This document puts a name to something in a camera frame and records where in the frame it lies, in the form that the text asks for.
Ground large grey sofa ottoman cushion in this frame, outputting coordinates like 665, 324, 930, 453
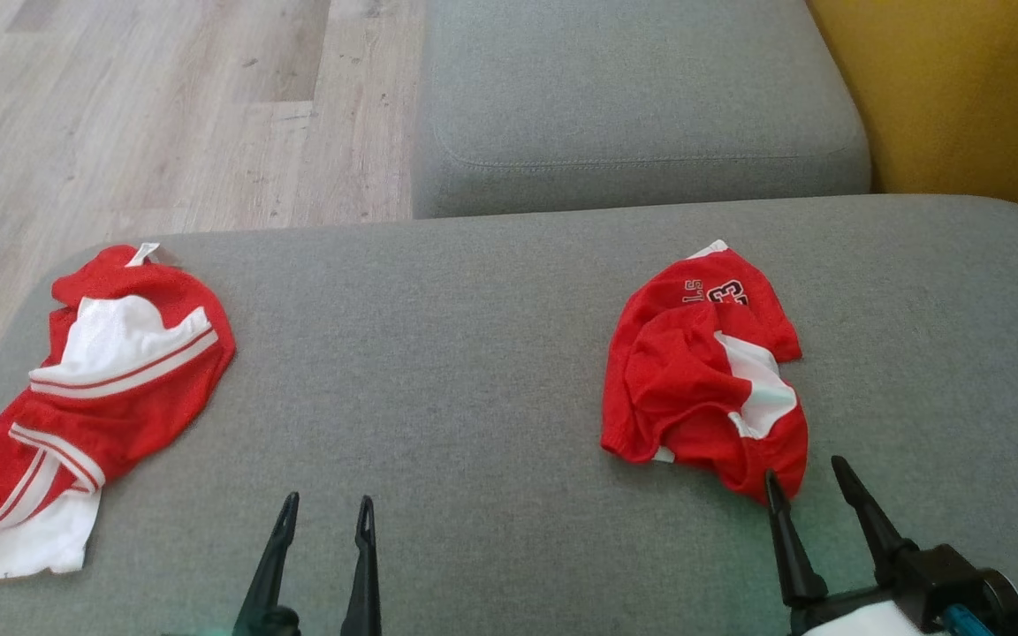
0, 194, 1018, 636

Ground red jersey with black number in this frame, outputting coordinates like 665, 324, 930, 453
0, 241, 237, 581

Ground red shorts with white trim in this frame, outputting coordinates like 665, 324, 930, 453
600, 238, 811, 504

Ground grey sofa seat cushion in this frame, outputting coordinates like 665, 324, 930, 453
410, 0, 872, 220

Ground yellow sofa backrest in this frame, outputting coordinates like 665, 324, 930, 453
805, 0, 1018, 232

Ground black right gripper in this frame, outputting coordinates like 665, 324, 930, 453
763, 455, 1018, 636

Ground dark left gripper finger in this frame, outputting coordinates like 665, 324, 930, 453
233, 492, 300, 636
340, 495, 383, 636

